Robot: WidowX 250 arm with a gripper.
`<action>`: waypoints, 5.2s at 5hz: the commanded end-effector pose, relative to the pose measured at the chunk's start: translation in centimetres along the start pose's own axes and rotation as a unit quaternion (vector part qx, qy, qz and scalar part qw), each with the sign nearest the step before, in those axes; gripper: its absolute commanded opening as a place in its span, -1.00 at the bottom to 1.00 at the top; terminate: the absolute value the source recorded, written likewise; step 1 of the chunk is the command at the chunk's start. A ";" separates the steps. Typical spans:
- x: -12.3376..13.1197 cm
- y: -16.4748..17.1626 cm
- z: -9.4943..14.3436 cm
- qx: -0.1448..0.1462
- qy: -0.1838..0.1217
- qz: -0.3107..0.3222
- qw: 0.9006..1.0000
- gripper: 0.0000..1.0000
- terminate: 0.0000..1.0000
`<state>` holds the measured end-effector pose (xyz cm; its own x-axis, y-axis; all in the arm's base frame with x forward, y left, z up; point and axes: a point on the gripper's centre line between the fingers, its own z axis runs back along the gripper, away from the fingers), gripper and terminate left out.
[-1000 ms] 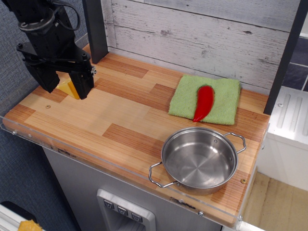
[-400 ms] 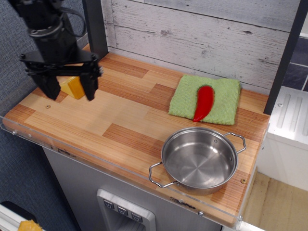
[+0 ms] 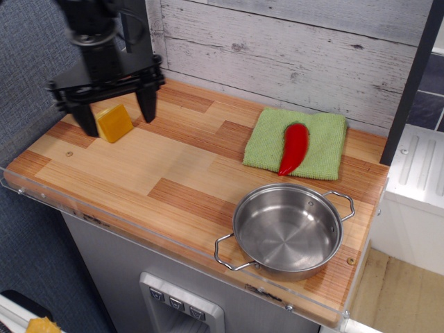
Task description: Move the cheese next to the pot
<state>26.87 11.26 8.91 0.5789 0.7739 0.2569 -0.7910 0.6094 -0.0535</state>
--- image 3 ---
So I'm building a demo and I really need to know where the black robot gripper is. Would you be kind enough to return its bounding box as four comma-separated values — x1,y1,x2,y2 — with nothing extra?
46,34,164,137

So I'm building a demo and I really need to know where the yellow wedge butter dish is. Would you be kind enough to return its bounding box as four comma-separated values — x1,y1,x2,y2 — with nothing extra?
95,104,133,143

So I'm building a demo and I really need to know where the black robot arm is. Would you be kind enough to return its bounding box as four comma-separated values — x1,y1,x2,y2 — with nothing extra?
46,1,164,137

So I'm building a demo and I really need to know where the red chili pepper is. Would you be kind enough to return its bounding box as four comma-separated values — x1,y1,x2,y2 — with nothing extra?
278,123,309,176

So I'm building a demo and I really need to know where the grey cabinet with dispenser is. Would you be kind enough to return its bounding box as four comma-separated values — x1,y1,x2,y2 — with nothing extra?
63,214,321,332

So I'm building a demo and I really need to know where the green microfiber cloth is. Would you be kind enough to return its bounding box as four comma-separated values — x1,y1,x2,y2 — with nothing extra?
243,108,347,180

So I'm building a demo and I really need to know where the stainless steel pot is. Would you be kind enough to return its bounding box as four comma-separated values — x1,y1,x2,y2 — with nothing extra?
214,183,355,281

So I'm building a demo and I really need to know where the yellow sponge piece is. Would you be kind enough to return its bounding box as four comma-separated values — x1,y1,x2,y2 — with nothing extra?
25,317,62,333

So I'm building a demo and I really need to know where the clear acrylic table guard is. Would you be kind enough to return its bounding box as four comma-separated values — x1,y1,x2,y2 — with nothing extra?
3,170,370,332

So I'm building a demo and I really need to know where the white ridged side counter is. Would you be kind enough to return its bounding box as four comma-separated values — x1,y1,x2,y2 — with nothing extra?
369,125,443,274

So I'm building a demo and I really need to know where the dark grey right post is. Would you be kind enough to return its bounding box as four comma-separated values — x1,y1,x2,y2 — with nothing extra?
379,0,443,166

